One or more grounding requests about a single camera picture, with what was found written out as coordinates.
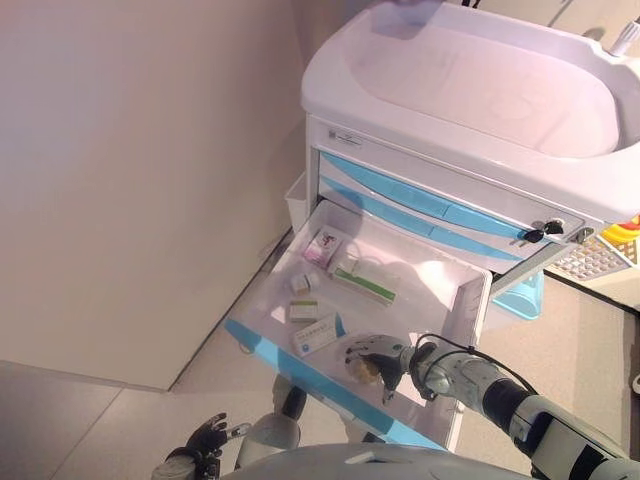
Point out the light blue waste bin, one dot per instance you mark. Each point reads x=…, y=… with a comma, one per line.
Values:
x=520, y=300

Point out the grey frame with caster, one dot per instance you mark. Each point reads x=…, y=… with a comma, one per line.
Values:
x=636, y=384

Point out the white drawer with blue front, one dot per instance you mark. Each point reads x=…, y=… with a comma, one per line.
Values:
x=425, y=300

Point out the white medical cart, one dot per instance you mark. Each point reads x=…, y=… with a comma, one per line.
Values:
x=450, y=75

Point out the small green white medicine box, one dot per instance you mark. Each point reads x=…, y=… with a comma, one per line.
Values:
x=305, y=312

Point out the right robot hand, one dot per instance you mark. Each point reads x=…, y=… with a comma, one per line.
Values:
x=375, y=347

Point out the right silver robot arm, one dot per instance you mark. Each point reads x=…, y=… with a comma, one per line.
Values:
x=500, y=395

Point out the white mesh basket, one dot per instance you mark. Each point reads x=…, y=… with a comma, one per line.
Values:
x=585, y=262

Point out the pink white medicine box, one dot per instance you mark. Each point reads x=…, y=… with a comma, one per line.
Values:
x=322, y=247

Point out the metal cart latch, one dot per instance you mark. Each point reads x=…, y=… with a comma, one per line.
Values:
x=584, y=236

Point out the long green white medicine box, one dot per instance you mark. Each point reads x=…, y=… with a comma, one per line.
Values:
x=365, y=287

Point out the left robot leg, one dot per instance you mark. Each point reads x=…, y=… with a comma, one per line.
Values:
x=270, y=435

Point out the yellow sharps container red lid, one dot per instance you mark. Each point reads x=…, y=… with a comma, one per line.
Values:
x=625, y=237

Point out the white drawer with blue swoosh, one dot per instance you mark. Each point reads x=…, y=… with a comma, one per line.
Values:
x=400, y=187
x=390, y=215

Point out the white cart post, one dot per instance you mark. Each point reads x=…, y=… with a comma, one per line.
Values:
x=622, y=40

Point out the blue white medicine box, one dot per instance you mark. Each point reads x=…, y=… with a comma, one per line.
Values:
x=317, y=337

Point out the white side bin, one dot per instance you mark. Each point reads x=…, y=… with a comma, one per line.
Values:
x=296, y=205

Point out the grey robot torso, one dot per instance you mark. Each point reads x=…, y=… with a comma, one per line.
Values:
x=325, y=465

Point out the clear bottle of yellow pills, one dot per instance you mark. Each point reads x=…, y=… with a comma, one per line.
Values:
x=367, y=372

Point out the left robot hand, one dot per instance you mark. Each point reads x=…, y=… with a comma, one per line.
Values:
x=207, y=440

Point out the black cart keys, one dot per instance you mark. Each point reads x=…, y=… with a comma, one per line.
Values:
x=550, y=228

